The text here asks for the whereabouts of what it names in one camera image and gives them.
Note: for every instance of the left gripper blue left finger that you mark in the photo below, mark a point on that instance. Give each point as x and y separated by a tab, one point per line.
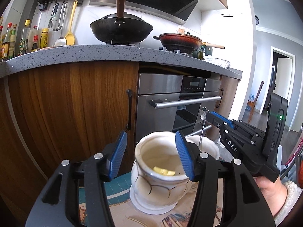
58	203

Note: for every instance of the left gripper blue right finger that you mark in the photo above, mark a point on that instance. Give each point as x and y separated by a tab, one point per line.
243	202

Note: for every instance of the silver slotted spoon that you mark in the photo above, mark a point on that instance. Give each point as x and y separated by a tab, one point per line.
203	112

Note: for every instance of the person right hand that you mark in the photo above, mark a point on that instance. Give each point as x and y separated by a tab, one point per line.
275	193

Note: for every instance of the white ceramic utensil holder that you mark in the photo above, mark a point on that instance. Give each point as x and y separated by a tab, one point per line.
158	180

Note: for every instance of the wooden chair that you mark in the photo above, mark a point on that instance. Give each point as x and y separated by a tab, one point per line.
252	103

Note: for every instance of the horse print table mat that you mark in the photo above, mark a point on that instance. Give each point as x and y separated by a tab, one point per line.
128	210

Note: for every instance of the stainless steel oven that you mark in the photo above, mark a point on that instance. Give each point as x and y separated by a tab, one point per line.
173	102

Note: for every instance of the red brown pan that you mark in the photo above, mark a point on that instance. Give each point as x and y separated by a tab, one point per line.
185	43

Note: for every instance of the yellow mustard bottle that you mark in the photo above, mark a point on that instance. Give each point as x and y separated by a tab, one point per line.
44	38

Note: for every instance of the clear oil bottle yellow cap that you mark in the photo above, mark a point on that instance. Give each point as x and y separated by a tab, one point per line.
24	38

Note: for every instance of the sauce bottle red cap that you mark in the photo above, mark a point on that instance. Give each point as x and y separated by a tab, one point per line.
6	42

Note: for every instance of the black wok wooden handle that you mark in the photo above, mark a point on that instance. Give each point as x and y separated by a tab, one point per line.
121	27

